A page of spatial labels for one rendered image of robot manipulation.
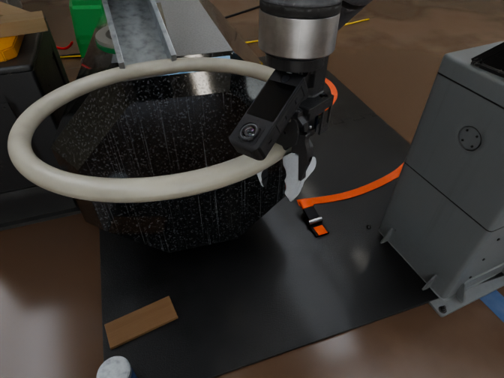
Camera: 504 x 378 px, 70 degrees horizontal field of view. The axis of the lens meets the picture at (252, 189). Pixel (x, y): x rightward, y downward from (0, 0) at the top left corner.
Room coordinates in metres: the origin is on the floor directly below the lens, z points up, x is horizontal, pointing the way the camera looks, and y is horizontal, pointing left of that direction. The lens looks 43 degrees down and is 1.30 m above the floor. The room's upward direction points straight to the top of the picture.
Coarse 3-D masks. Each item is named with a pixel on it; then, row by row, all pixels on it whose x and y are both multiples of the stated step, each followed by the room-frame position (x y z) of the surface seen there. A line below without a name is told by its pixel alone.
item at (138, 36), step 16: (112, 0) 1.02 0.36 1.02; (128, 0) 1.03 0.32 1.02; (144, 0) 1.03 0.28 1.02; (112, 16) 0.95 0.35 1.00; (128, 16) 0.96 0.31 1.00; (144, 16) 0.96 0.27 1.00; (160, 16) 0.89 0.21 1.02; (112, 32) 0.82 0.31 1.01; (128, 32) 0.89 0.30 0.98; (144, 32) 0.90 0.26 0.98; (160, 32) 0.86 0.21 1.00; (128, 48) 0.84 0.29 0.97; (144, 48) 0.84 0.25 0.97; (160, 48) 0.85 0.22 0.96; (128, 80) 0.74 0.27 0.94
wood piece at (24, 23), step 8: (0, 16) 1.49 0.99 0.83; (8, 16) 1.49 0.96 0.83; (16, 16) 1.49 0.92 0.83; (24, 16) 1.49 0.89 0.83; (32, 16) 1.49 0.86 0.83; (40, 16) 1.49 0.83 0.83; (0, 24) 1.41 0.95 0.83; (8, 24) 1.43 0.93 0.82; (16, 24) 1.44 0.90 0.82; (24, 24) 1.45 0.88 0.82; (32, 24) 1.46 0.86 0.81; (40, 24) 1.47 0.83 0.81; (0, 32) 1.41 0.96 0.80; (8, 32) 1.42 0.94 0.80; (16, 32) 1.43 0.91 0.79; (24, 32) 1.44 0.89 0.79; (32, 32) 1.46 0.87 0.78
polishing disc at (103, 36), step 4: (100, 28) 1.18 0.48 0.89; (104, 28) 1.18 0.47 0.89; (108, 28) 1.18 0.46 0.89; (100, 32) 1.15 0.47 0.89; (104, 32) 1.15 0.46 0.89; (108, 32) 1.15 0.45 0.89; (96, 36) 1.11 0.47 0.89; (100, 36) 1.11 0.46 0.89; (104, 36) 1.11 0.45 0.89; (108, 36) 1.11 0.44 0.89; (100, 40) 1.08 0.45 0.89; (104, 40) 1.08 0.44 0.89; (108, 40) 1.08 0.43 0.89; (100, 44) 1.07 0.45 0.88; (104, 44) 1.06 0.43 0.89; (108, 44) 1.05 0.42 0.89; (112, 44) 1.05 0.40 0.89; (112, 48) 1.05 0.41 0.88
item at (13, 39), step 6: (12, 36) 1.42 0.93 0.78; (18, 36) 1.45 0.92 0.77; (0, 42) 1.36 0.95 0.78; (6, 42) 1.36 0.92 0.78; (12, 42) 1.36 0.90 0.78; (18, 42) 1.41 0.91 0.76; (0, 48) 1.31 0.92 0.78; (6, 48) 1.31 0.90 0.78; (12, 48) 1.32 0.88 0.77; (18, 48) 1.38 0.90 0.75; (0, 54) 1.28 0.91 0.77; (6, 54) 1.30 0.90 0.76; (12, 54) 1.31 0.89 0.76; (0, 60) 1.28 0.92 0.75; (6, 60) 1.29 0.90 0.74
